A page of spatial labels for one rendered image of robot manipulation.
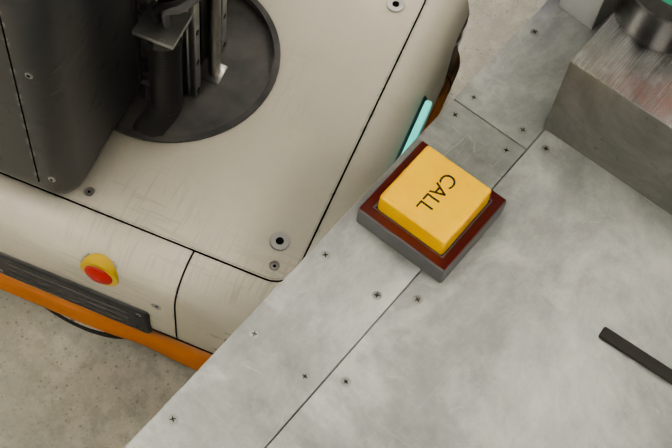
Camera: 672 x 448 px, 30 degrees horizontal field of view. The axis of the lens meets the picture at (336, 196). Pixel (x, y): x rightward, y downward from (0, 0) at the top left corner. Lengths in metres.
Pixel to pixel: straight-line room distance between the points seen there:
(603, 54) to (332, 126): 0.71
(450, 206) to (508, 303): 0.08
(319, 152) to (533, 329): 0.71
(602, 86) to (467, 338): 0.21
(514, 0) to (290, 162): 0.69
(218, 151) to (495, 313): 0.72
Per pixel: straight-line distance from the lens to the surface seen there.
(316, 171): 1.56
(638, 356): 0.93
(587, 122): 0.97
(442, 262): 0.91
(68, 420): 1.73
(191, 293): 1.50
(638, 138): 0.95
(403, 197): 0.91
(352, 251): 0.92
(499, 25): 2.10
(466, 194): 0.92
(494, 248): 0.94
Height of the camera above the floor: 1.62
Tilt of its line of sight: 60 degrees down
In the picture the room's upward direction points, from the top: 9 degrees clockwise
